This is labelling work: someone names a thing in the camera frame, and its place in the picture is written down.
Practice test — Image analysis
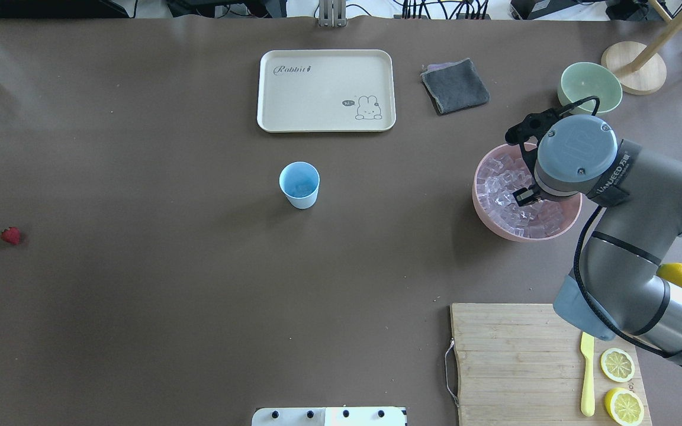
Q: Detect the clear ice cube pile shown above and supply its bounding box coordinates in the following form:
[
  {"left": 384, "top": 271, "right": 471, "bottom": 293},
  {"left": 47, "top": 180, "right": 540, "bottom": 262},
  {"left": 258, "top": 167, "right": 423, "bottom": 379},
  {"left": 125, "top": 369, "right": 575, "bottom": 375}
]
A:
[{"left": 477, "top": 153, "right": 565, "bottom": 239}]

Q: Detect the lemon half slice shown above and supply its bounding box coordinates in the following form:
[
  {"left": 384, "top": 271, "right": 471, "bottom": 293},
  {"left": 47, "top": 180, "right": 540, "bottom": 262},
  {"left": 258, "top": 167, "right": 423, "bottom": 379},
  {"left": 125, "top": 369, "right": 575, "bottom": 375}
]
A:
[
  {"left": 604, "top": 388, "right": 646, "bottom": 425},
  {"left": 599, "top": 347, "right": 635, "bottom": 383}
]

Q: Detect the wooden cup stand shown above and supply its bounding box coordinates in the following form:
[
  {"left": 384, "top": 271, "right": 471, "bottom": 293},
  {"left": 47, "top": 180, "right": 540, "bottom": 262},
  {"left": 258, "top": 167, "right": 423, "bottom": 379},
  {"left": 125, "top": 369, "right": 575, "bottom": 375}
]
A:
[{"left": 601, "top": 1, "right": 682, "bottom": 95}]

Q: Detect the pink plastic bowl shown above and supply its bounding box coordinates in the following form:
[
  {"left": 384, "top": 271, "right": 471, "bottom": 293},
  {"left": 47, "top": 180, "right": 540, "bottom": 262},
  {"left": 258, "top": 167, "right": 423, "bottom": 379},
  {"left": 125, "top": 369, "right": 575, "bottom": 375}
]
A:
[{"left": 472, "top": 144, "right": 584, "bottom": 242}]

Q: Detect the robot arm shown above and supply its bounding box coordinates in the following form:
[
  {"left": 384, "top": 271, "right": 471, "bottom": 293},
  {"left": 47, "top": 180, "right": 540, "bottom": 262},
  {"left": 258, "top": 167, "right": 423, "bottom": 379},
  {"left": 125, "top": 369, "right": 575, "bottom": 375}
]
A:
[{"left": 504, "top": 110, "right": 682, "bottom": 367}]

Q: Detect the cream rabbit tray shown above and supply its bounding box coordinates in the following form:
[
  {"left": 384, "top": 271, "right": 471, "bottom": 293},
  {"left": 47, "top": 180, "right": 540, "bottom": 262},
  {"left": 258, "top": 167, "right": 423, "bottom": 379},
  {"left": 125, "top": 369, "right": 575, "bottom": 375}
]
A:
[{"left": 256, "top": 49, "right": 396, "bottom": 133}]

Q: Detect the mint green bowl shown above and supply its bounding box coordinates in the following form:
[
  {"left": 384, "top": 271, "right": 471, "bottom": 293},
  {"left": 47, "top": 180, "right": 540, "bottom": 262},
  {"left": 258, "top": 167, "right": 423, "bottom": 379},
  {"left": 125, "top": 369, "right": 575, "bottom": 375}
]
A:
[{"left": 557, "top": 62, "right": 623, "bottom": 118}]

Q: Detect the wooden cutting board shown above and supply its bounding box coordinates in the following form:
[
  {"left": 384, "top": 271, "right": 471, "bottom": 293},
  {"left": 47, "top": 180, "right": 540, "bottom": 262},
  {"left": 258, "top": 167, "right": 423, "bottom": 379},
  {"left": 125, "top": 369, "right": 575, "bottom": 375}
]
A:
[{"left": 450, "top": 303, "right": 648, "bottom": 425}]

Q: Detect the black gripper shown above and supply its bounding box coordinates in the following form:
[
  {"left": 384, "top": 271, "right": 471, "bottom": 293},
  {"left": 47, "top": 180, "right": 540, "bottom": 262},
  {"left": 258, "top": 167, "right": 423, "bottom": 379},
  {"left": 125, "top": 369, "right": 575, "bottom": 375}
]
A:
[{"left": 513, "top": 180, "right": 555, "bottom": 206}]

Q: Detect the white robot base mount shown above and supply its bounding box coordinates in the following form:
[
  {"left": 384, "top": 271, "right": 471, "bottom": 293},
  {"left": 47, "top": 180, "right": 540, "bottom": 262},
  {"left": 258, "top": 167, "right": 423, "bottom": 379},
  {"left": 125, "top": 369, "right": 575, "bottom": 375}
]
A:
[{"left": 251, "top": 405, "right": 408, "bottom": 425}]

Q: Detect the light blue plastic cup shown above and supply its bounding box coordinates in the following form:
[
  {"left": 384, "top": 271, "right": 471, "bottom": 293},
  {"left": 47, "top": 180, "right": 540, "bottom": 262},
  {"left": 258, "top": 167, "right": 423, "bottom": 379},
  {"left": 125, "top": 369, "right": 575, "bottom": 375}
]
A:
[{"left": 278, "top": 162, "right": 320, "bottom": 209}]

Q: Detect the yellow plastic knife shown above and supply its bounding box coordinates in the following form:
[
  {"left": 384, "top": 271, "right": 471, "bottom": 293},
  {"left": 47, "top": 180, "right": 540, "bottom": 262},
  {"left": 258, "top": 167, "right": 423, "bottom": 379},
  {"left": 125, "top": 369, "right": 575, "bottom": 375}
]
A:
[{"left": 580, "top": 332, "right": 596, "bottom": 417}]

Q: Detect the red strawberry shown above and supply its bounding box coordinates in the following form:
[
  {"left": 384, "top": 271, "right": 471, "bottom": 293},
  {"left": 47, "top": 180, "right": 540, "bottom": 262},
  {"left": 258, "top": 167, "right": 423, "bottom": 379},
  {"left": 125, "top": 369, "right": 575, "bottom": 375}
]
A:
[{"left": 0, "top": 227, "right": 22, "bottom": 246}]

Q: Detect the grey folded cloth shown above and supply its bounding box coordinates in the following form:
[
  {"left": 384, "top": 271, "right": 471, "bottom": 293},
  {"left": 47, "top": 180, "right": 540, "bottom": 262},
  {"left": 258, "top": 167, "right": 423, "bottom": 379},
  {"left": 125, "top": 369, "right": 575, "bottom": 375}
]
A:
[{"left": 420, "top": 57, "right": 490, "bottom": 114}]

